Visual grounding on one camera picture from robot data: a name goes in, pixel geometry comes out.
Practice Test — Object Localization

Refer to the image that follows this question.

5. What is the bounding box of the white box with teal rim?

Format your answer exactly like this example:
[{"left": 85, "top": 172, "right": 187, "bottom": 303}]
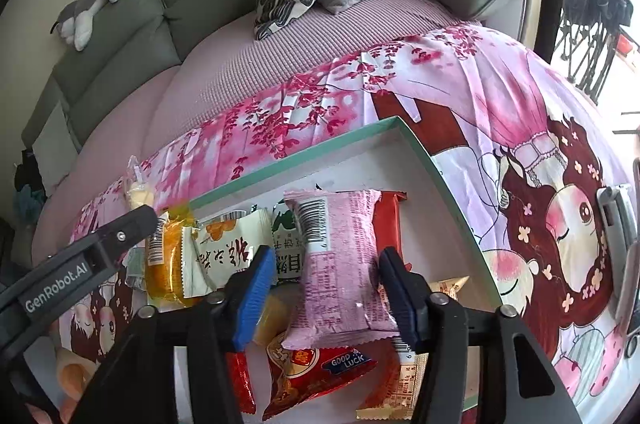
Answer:
[{"left": 170, "top": 115, "right": 503, "bottom": 424}]

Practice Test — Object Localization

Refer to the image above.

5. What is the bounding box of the orange snack packet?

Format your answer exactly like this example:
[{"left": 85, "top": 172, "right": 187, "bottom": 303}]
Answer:
[{"left": 144, "top": 204, "right": 198, "bottom": 307}]

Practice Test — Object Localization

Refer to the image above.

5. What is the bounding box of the grey plastic device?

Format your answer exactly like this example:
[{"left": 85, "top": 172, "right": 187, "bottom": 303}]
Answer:
[{"left": 595, "top": 184, "right": 640, "bottom": 337}]

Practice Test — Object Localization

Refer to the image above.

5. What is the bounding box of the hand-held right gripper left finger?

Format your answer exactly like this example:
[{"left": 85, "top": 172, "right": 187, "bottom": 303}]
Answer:
[{"left": 67, "top": 245, "right": 278, "bottom": 424}]

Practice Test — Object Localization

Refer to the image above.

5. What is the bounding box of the clear yellow cake packet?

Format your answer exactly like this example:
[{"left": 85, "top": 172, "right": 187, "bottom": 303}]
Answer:
[{"left": 252, "top": 287, "right": 303, "bottom": 347}]

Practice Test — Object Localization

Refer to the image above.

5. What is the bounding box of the black metal rack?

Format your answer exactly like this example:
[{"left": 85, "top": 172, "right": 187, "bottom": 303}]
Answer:
[{"left": 552, "top": 0, "right": 633, "bottom": 102}]

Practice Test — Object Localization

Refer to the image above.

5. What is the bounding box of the red printed snack packet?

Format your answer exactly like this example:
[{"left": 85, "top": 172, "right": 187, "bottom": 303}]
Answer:
[{"left": 261, "top": 331, "right": 378, "bottom": 422}]

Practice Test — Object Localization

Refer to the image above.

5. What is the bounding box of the plain red snack packet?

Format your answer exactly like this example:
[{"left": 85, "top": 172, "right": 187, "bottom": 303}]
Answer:
[{"left": 372, "top": 191, "right": 408, "bottom": 270}]

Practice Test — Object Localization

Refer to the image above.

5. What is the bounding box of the pink printed blanket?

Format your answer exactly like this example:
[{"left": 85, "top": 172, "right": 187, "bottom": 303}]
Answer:
[{"left": 55, "top": 22, "right": 636, "bottom": 424}]

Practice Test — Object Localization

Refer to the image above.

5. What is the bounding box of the beige red-printed snack packet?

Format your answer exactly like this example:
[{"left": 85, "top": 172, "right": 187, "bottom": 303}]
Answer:
[{"left": 356, "top": 275, "right": 471, "bottom": 420}]

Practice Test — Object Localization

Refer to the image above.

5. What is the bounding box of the light grey cushion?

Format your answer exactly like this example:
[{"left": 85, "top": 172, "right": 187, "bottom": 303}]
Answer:
[{"left": 35, "top": 99, "right": 83, "bottom": 190}]

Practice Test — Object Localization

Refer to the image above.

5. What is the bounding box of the small red snack packet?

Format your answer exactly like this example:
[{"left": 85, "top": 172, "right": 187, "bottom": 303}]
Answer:
[{"left": 225, "top": 350, "right": 257, "bottom": 415}]

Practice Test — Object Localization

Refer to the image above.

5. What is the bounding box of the small cream snack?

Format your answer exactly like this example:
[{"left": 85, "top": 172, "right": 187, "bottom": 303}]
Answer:
[{"left": 122, "top": 155, "right": 161, "bottom": 210}]

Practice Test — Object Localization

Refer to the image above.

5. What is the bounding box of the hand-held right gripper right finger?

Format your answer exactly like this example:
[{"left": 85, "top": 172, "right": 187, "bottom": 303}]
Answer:
[{"left": 377, "top": 247, "right": 583, "bottom": 424}]

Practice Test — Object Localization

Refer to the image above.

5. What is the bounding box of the pile of dark clothes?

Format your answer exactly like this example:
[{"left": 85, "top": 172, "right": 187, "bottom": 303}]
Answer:
[{"left": 12, "top": 149, "right": 51, "bottom": 225}]

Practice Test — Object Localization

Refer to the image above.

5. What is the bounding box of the white snack packet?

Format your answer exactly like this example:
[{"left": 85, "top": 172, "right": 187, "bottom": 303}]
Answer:
[{"left": 181, "top": 208, "right": 275, "bottom": 300}]

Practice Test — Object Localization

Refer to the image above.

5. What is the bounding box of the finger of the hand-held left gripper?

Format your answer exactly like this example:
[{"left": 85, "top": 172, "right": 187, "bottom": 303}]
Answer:
[{"left": 84, "top": 204, "right": 160, "bottom": 266}]

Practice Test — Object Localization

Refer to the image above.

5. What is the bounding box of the pink ribbed sofa cover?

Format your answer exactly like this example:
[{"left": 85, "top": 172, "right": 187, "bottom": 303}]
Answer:
[{"left": 30, "top": 0, "right": 481, "bottom": 255}]

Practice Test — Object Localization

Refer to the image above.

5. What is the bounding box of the green snack packet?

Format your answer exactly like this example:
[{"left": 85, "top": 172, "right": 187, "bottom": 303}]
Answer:
[{"left": 271, "top": 199, "right": 307, "bottom": 287}]

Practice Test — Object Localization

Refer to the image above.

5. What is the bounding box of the pink snack packet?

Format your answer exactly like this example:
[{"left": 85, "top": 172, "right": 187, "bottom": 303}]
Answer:
[{"left": 281, "top": 189, "right": 401, "bottom": 351}]

